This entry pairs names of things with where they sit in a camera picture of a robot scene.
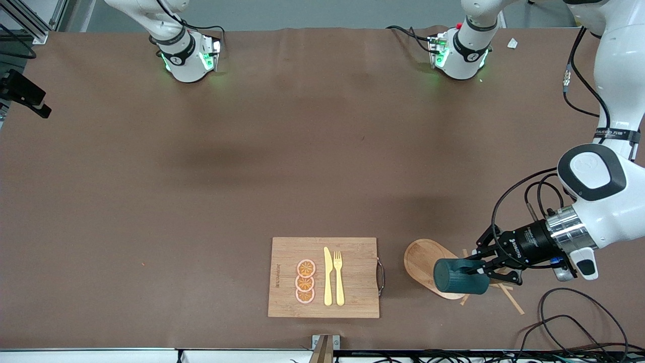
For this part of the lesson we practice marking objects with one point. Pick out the toy orange slice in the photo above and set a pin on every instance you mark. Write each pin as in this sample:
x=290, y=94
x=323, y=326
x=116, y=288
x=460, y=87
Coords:
x=306, y=267
x=304, y=284
x=305, y=296

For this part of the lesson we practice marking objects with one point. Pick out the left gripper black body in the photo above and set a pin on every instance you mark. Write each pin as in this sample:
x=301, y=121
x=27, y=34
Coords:
x=528, y=244

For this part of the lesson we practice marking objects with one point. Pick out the brown table cover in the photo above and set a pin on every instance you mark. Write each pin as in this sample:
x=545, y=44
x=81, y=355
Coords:
x=252, y=212

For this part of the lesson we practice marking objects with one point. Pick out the dark green cup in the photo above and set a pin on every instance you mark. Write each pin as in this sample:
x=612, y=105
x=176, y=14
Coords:
x=458, y=278

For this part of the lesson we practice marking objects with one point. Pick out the yellow plastic knife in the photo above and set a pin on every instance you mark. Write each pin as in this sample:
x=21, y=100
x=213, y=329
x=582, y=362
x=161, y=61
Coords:
x=328, y=282

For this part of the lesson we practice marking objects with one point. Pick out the yellow plastic fork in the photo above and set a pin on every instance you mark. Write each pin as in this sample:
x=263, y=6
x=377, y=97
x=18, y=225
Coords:
x=339, y=287

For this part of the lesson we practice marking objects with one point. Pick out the wooden mug rack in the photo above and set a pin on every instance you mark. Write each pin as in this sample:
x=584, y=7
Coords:
x=421, y=257

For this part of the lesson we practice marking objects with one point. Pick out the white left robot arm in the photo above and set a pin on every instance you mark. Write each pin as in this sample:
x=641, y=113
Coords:
x=615, y=201

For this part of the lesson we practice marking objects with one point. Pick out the bamboo cutting board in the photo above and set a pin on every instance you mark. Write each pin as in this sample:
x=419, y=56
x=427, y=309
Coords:
x=352, y=272

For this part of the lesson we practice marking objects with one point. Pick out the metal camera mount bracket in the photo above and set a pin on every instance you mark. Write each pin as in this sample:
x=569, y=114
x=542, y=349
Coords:
x=325, y=348

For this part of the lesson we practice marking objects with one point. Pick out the white paper scrap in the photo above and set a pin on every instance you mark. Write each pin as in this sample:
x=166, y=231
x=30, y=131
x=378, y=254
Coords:
x=512, y=43

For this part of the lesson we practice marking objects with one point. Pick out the aluminium frame profile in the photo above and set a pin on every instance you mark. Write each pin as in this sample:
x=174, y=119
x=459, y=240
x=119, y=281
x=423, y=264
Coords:
x=30, y=27

